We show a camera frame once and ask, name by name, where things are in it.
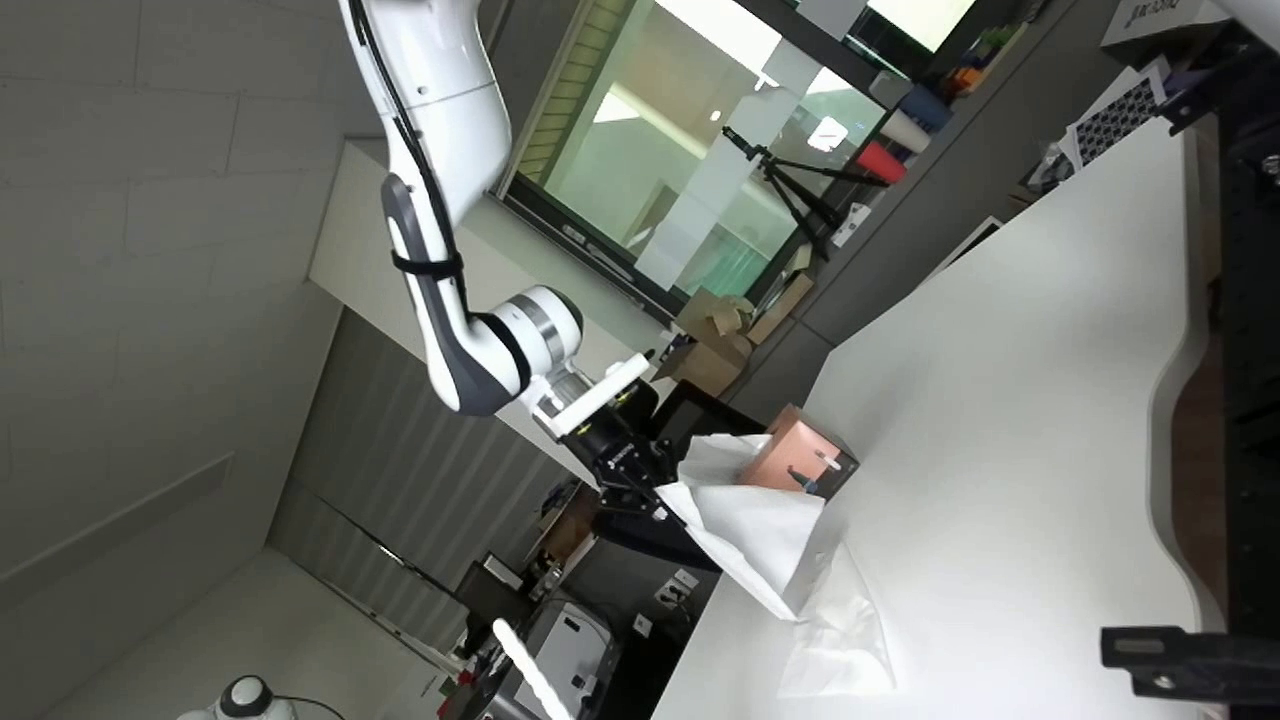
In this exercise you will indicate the dark grey partition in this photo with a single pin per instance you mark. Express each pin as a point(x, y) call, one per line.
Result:
point(904, 241)

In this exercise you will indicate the white grey device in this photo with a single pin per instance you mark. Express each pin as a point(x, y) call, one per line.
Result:
point(577, 655)

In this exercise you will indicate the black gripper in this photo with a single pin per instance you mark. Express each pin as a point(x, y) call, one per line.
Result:
point(625, 441)

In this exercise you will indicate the brown cardboard box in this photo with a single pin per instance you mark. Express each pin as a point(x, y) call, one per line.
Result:
point(714, 343)

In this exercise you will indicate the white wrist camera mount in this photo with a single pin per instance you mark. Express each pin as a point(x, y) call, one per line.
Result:
point(594, 393)

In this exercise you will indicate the grey ribbed shutter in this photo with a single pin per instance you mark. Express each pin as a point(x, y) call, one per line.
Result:
point(400, 467)

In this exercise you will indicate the black tripod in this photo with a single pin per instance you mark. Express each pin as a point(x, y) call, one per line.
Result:
point(793, 187)

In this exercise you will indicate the black camera bracket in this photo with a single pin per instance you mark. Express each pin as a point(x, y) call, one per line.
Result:
point(1186, 664)

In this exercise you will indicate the large glass window pane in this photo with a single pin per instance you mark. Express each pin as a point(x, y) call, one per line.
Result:
point(707, 160)

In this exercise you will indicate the black stand column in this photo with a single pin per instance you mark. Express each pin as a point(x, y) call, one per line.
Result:
point(1253, 335)

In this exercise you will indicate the orange tissue box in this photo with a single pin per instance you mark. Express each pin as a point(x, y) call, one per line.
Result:
point(802, 462)

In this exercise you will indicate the white perforated box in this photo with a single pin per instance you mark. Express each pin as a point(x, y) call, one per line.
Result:
point(1114, 115)

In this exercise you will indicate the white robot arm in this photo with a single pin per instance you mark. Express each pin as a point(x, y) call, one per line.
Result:
point(424, 104)

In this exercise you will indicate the small red object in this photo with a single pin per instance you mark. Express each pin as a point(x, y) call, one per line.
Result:
point(882, 160)

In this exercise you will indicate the white light strip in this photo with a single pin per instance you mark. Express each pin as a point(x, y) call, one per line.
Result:
point(526, 664)

